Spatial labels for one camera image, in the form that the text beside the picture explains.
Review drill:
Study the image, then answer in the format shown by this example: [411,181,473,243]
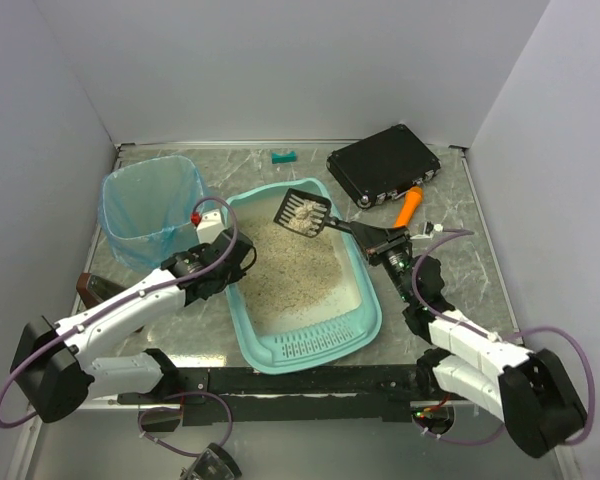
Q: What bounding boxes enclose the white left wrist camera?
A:
[191,209,225,244]

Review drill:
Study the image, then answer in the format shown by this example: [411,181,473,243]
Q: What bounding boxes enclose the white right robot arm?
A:
[346,222,595,458]

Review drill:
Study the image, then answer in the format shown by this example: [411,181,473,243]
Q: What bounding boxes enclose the litter waste clumps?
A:
[288,201,316,233]

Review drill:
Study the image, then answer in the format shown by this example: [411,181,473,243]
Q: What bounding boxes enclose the blue plastic bin liner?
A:
[97,154,217,274]

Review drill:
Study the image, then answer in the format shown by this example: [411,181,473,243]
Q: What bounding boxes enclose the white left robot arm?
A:
[11,229,256,423]

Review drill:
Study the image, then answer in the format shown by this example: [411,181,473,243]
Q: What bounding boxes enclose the black hard case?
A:
[326,124,441,209]

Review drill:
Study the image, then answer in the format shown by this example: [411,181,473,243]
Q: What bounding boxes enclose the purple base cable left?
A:
[137,392,234,457]

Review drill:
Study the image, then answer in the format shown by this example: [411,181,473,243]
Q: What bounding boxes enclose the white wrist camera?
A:
[410,221,444,240]
[191,209,225,244]

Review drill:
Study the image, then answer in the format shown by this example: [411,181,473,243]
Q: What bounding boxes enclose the beige cat litter pellets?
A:
[239,216,342,327]

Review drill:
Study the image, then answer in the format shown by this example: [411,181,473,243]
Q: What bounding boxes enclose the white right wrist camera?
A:
[410,221,444,240]

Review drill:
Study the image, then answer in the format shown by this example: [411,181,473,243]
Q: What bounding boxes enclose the black litter scoop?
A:
[273,188,352,238]

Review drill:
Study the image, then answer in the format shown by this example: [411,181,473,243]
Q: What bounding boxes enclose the brown metronome box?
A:
[76,272,126,309]

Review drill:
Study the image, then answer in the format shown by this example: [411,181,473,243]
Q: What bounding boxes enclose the white trash bin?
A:
[97,154,216,274]

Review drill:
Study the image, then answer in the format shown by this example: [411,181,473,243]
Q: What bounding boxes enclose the small teal block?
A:
[271,151,298,165]

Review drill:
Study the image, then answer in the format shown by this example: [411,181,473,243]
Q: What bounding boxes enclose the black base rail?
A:
[117,363,476,426]

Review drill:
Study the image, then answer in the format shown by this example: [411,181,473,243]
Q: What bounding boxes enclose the teal litter box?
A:
[226,178,382,375]

